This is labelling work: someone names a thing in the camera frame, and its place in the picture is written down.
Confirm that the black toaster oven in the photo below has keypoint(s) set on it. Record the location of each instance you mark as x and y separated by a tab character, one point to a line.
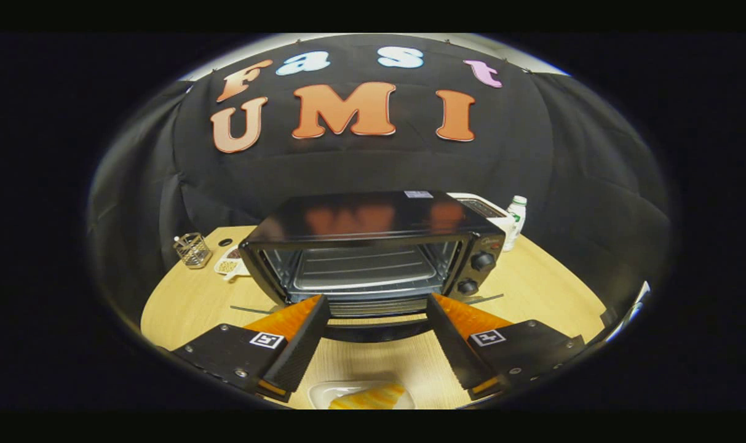
360	215

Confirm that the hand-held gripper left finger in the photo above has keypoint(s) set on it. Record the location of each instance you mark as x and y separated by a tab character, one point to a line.
299	344

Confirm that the white divided snack dish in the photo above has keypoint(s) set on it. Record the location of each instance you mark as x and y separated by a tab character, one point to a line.
228	266

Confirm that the white countertop appliance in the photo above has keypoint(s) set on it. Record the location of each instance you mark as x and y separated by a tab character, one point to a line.
492	209

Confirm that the yellow croissant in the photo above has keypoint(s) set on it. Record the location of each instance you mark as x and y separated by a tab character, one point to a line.
369	399

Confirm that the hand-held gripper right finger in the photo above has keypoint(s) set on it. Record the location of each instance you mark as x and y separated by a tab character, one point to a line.
456	344

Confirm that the white oval plate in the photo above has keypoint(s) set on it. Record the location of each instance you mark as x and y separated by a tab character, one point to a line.
320	394

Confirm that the black backdrop cloth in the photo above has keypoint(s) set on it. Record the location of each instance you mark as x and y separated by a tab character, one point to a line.
563	154

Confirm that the white bottle green label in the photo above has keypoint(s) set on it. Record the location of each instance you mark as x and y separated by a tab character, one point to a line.
516	221

